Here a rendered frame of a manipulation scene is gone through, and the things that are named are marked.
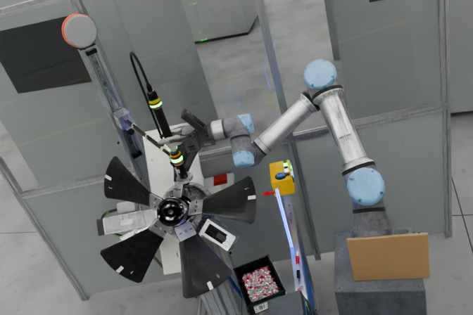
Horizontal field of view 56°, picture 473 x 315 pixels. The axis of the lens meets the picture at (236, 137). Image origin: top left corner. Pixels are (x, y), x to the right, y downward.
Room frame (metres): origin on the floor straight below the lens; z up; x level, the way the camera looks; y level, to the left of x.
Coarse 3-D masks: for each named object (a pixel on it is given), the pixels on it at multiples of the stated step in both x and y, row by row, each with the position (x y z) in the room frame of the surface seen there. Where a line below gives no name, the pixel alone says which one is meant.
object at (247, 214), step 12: (252, 180) 1.56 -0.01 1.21; (228, 192) 1.55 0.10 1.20; (240, 192) 1.52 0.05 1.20; (252, 192) 1.50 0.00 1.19; (204, 204) 1.53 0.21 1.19; (216, 204) 1.50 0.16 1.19; (228, 204) 1.48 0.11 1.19; (240, 204) 1.47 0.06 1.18; (252, 204) 1.45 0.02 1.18; (216, 216) 1.45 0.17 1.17; (228, 216) 1.43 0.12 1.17; (240, 216) 1.42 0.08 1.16; (252, 216) 1.40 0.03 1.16
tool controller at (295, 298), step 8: (288, 296) 0.90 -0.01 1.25; (296, 296) 0.89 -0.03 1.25; (304, 296) 0.90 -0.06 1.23; (272, 304) 0.90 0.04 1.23; (280, 304) 0.89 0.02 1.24; (288, 304) 0.87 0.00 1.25; (296, 304) 0.86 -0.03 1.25; (304, 304) 0.86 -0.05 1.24; (272, 312) 0.87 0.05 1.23; (280, 312) 0.86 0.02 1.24; (288, 312) 0.85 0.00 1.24; (296, 312) 0.84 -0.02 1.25; (304, 312) 0.83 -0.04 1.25; (312, 312) 0.87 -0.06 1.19
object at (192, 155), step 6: (180, 144) 1.71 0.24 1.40; (180, 150) 1.69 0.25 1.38; (186, 150) 1.66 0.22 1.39; (192, 150) 1.64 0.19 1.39; (186, 156) 1.64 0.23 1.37; (192, 156) 1.62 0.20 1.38; (186, 162) 1.62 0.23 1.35; (192, 162) 1.60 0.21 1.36; (174, 168) 1.69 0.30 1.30; (186, 168) 1.61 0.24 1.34; (174, 174) 1.67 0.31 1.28; (174, 180) 1.64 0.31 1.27
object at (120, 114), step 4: (120, 108) 2.14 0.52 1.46; (124, 108) 2.13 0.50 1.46; (116, 112) 2.11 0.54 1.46; (120, 112) 2.09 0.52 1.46; (124, 112) 2.08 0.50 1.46; (128, 112) 2.06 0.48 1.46; (116, 116) 2.06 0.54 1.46; (120, 116) 2.05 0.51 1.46; (124, 116) 2.05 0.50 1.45; (128, 116) 2.06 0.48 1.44; (116, 120) 2.08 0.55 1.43; (120, 120) 2.04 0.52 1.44; (124, 120) 2.05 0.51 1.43; (132, 120) 2.06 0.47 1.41; (120, 124) 2.04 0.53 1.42; (124, 124) 2.04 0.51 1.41; (128, 124) 2.05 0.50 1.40; (120, 128) 2.06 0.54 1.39; (124, 128) 2.04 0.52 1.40
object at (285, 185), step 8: (288, 160) 1.83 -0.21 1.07; (272, 168) 1.80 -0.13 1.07; (280, 168) 1.78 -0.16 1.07; (288, 168) 1.77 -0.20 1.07; (272, 176) 1.74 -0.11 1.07; (288, 176) 1.70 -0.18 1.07; (272, 184) 1.70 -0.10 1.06; (280, 184) 1.69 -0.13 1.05; (288, 184) 1.68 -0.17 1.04; (280, 192) 1.69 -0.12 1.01; (288, 192) 1.69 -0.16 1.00
